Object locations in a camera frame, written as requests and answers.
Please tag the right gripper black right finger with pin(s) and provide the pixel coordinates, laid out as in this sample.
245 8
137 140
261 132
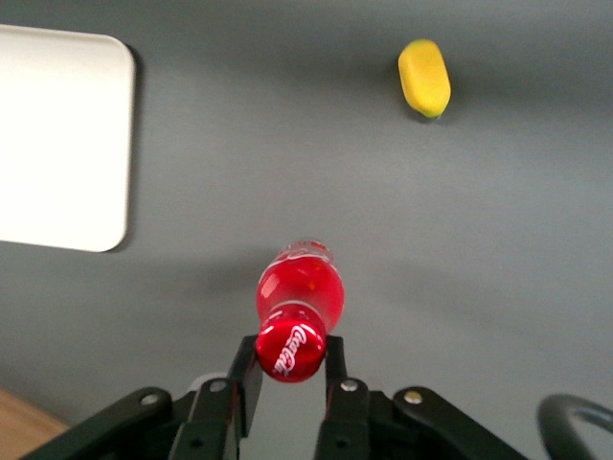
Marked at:
345 421

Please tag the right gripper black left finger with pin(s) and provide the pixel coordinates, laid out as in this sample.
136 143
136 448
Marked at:
211 421

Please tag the red coke bottle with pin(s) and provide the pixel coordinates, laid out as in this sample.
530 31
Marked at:
299 297

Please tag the beige rectangular tray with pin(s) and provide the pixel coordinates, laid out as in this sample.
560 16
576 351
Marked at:
57 139

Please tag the wooden two-drawer cabinet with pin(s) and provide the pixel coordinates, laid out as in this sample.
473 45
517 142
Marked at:
24 431

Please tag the yellow sponge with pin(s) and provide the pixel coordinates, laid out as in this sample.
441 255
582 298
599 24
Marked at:
425 76

